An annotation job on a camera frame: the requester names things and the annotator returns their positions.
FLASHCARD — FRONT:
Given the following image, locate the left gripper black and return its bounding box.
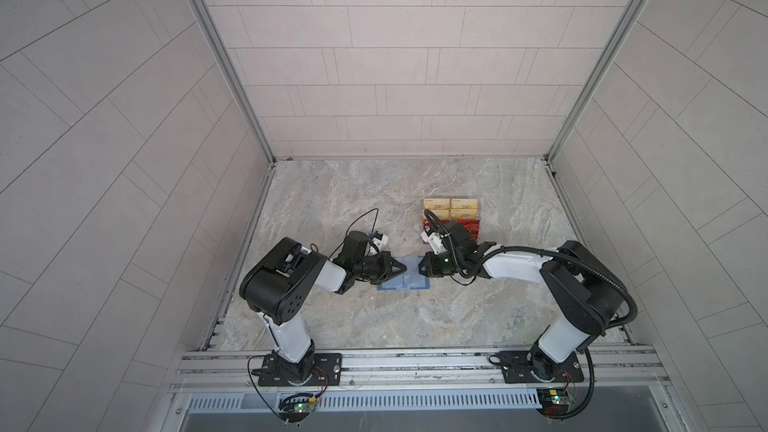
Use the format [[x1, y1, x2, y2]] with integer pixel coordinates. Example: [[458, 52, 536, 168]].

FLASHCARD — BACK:
[[350, 253, 406, 285]]

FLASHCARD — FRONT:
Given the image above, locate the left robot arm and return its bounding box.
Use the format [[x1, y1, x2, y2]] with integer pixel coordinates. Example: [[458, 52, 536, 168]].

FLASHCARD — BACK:
[[239, 231, 407, 375]]

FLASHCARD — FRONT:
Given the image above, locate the clear acrylic card stand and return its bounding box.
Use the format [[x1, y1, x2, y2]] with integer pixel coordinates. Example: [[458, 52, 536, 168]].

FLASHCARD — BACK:
[[428, 197, 480, 225]]

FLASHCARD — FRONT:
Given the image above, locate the gold cards left stack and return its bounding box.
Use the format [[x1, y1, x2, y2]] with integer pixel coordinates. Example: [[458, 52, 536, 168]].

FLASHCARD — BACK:
[[423, 198, 451, 220]]

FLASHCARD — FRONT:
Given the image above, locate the gold cards stack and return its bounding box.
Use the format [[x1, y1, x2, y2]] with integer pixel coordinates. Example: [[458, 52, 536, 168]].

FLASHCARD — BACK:
[[449, 198, 479, 220], [423, 198, 451, 220]]

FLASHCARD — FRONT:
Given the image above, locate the gold cards right stack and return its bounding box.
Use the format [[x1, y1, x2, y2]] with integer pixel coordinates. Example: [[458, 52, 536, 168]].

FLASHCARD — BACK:
[[449, 198, 479, 220]]

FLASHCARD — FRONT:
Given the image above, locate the left green circuit board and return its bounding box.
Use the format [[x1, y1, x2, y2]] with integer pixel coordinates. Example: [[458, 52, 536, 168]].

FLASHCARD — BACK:
[[278, 393, 319, 423]]

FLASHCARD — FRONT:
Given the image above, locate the green circuit board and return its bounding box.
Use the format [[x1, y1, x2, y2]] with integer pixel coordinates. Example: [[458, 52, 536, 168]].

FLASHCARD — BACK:
[[278, 393, 319, 423], [536, 388, 572, 416]]

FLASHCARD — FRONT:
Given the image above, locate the right green circuit board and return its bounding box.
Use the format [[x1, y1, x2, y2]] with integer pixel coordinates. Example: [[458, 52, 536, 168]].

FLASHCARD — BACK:
[[536, 388, 572, 416]]

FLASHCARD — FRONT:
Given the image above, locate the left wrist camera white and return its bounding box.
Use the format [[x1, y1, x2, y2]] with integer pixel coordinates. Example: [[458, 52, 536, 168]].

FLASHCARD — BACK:
[[369, 231, 389, 251]]

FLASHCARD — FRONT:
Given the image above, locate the left camera black cable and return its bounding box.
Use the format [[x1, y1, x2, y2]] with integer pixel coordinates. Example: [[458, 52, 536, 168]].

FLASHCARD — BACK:
[[326, 208, 382, 259]]

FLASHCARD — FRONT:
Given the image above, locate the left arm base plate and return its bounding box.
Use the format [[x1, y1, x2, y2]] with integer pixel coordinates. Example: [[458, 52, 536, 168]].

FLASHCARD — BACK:
[[249, 352, 343, 387]]

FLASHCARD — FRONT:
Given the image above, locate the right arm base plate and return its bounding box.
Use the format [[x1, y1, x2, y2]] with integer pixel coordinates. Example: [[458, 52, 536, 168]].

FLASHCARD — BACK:
[[488, 350, 585, 384]]

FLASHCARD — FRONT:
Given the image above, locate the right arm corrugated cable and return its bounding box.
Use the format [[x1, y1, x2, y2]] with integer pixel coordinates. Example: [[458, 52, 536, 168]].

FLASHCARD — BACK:
[[422, 209, 638, 418]]

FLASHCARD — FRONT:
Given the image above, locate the aluminium mounting rail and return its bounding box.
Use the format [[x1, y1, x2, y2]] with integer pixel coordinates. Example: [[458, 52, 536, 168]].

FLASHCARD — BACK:
[[170, 344, 671, 393]]

